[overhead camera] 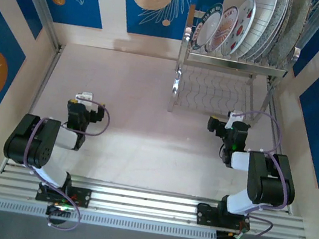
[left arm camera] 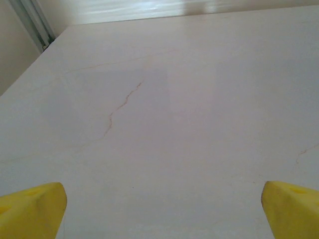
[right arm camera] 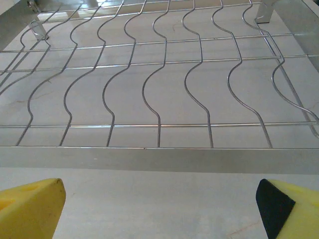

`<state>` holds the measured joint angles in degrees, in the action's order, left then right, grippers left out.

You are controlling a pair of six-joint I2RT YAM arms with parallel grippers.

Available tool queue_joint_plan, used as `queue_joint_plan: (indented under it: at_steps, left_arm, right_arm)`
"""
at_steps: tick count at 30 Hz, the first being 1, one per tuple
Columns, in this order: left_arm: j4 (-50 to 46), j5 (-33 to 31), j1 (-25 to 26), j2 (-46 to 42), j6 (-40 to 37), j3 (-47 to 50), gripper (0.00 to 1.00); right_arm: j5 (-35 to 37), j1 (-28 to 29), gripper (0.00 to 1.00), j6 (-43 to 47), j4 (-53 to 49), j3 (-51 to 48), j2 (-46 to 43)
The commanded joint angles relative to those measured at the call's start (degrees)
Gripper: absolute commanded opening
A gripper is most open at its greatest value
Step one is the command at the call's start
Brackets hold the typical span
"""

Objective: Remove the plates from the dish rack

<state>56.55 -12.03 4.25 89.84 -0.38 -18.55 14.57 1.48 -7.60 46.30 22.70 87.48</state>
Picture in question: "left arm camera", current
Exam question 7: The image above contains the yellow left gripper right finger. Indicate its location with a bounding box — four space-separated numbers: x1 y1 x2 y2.
261 180 319 239

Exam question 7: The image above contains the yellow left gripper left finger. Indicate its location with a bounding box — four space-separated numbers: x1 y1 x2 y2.
0 182 68 239

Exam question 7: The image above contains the aluminium frame post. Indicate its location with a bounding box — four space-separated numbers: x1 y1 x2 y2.
14 0 56 53

